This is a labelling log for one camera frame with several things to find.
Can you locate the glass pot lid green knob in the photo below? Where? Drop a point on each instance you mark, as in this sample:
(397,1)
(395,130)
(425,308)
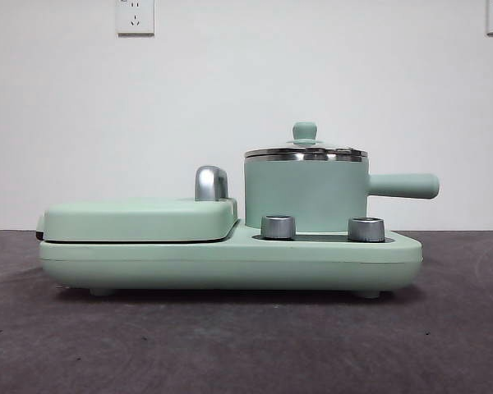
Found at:
(305,132)

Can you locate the silver control knob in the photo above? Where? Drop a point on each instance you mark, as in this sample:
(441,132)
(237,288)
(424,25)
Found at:
(365,229)
(277,226)

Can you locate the mint green breakfast maker base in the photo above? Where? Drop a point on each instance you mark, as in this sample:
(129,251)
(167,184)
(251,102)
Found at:
(230,264)

